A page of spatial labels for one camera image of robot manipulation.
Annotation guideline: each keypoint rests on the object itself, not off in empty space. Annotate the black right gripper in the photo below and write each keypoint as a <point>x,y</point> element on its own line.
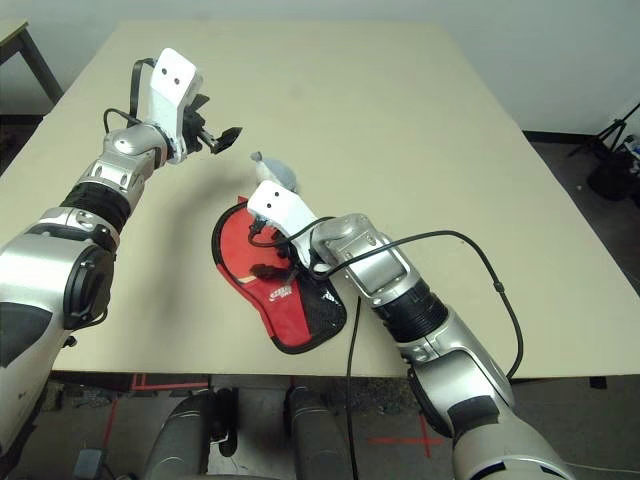
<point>296,260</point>

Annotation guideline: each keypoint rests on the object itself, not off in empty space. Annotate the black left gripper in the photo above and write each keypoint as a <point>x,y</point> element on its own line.
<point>196,132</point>

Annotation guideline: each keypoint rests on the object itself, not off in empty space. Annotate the black red zippered paddle case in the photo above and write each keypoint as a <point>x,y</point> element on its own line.
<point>285,325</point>

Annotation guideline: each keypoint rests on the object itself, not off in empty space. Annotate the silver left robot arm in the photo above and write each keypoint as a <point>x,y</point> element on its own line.
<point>50,260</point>

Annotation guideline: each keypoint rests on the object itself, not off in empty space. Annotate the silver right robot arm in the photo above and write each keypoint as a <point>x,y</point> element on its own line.
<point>380,270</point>

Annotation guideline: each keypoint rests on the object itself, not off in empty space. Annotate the dark grey robot right leg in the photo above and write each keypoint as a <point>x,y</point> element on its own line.
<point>317,440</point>

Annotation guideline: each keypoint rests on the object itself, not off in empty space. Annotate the dark grey robot leg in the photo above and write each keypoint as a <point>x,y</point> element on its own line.
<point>182,440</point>
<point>317,440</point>

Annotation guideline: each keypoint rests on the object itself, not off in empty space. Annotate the dark grey robot left leg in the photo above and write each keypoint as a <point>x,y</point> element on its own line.
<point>182,440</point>

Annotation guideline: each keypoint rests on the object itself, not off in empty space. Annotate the grey foot pedal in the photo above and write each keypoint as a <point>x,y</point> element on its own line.
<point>91,462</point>

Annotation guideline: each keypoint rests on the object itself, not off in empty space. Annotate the black bag on floor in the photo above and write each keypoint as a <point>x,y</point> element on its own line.
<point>612,177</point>

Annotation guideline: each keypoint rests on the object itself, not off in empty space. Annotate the black tripod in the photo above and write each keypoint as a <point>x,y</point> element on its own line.
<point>612,130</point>

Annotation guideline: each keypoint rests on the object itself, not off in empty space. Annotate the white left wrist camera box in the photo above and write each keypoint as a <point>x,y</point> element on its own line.
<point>172,90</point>

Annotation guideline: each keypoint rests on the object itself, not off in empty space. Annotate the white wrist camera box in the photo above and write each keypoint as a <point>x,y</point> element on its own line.
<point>172,90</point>
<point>280,205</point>

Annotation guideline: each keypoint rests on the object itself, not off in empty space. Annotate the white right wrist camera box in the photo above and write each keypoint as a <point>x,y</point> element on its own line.
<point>280,205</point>

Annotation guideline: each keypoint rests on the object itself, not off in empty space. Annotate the beige side table black frame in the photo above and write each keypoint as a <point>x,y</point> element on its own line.
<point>42,70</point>

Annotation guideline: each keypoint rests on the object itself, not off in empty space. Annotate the black table support frame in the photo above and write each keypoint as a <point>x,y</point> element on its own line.
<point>598,382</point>

